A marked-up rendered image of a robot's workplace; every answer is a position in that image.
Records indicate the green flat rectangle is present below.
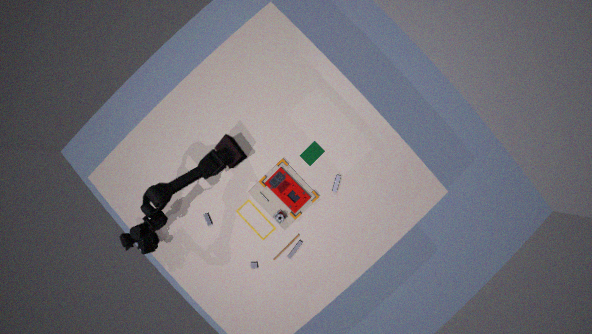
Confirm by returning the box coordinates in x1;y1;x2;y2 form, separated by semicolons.
300;141;325;166

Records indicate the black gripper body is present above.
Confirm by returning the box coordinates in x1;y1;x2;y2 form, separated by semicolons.
120;232;160;247

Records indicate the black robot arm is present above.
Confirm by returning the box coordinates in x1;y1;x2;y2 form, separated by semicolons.
130;144;236;255

